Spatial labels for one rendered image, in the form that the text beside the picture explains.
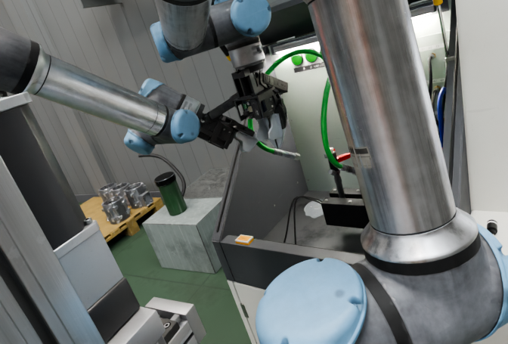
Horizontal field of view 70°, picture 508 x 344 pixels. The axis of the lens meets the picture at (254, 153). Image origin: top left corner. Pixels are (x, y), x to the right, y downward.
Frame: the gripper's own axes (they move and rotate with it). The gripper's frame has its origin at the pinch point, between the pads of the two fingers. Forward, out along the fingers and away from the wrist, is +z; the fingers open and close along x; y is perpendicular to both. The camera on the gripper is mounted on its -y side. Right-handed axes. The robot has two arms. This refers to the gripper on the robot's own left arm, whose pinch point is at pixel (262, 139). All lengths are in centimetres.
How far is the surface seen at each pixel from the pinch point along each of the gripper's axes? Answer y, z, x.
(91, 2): -73, -133, -237
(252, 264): 34.3, 14.4, -5.7
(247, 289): 43.7, 18.8, -13.3
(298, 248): 23.3, 19.9, 7.5
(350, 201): 5.4, 30.9, 3.0
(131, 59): -53, -92, -283
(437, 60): -42, 36, 9
